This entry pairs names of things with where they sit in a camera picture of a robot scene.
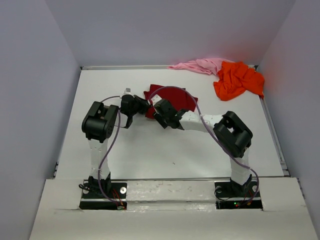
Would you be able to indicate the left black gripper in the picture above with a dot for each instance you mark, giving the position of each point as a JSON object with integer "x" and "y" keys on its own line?
{"x": 144, "y": 105}

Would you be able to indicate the dark red t shirt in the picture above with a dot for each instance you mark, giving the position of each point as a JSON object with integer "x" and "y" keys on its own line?
{"x": 178, "y": 98}

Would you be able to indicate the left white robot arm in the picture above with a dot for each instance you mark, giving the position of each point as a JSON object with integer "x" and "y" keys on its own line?
{"x": 98, "y": 126}

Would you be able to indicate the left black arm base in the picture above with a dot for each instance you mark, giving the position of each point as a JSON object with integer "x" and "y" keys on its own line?
{"x": 113, "y": 197}

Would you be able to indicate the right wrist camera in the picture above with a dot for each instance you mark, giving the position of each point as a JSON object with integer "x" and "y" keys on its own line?
{"x": 154, "y": 100}

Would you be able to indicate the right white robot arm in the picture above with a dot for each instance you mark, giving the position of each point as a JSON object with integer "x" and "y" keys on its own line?
{"x": 228, "y": 130}

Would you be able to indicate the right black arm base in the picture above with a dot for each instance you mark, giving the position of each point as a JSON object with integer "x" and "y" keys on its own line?
{"x": 231, "y": 196}

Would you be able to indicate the pink t shirt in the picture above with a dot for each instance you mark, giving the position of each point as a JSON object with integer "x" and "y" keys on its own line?
{"x": 208, "y": 66}

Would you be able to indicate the orange t shirt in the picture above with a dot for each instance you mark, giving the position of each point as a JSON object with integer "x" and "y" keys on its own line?
{"x": 235, "y": 78}

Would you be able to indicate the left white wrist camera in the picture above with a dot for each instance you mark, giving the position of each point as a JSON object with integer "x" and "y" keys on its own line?
{"x": 127, "y": 92}

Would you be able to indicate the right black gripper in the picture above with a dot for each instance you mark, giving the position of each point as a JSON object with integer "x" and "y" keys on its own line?
{"x": 159, "y": 118}

